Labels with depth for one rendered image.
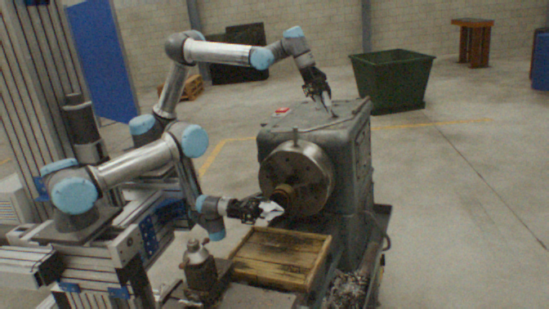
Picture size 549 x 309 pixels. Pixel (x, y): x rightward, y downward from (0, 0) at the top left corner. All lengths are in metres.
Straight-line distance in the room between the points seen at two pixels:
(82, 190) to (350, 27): 10.54
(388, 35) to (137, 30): 7.42
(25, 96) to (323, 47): 10.25
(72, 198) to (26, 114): 0.49
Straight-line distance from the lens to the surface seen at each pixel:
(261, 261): 1.49
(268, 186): 1.63
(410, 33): 11.64
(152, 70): 12.61
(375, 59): 7.13
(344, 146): 1.61
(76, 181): 1.25
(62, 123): 1.64
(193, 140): 1.34
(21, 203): 1.84
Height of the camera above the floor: 1.77
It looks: 21 degrees down
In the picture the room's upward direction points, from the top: 8 degrees counter-clockwise
